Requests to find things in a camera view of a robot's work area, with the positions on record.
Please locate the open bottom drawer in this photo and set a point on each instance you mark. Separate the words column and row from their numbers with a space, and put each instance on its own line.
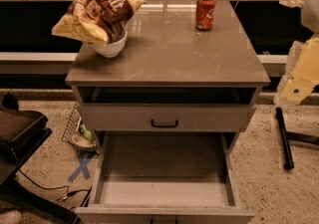
column 164, row 178

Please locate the grey cabinet with counter top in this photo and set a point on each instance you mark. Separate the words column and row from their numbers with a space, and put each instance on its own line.
column 167, row 61

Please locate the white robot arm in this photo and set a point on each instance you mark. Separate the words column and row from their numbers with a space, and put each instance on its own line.
column 310, row 16

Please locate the black floor stand bar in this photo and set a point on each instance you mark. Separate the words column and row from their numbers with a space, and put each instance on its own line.
column 289, row 164

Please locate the blue tape cross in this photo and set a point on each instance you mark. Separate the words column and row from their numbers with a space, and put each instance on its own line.
column 83, row 159

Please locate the white bowl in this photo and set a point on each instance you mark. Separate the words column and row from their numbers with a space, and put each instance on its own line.
column 112, row 49

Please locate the wire basket on floor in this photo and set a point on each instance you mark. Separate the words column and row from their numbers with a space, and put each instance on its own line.
column 73, row 127

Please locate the white shoe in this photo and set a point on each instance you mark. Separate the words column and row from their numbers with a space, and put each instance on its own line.
column 10, row 217

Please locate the green item in basket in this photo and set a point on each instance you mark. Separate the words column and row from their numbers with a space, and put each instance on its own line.
column 86, row 133

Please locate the brown and yellow chip bag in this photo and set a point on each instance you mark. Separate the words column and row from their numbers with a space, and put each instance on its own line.
column 99, row 22

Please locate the orange soda can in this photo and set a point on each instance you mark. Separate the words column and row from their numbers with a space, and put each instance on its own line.
column 204, row 14

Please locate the small bowl in basket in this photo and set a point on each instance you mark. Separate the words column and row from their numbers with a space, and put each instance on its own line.
column 81, row 143

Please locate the black drawer handle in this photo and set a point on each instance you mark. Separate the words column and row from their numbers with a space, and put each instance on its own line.
column 172, row 124

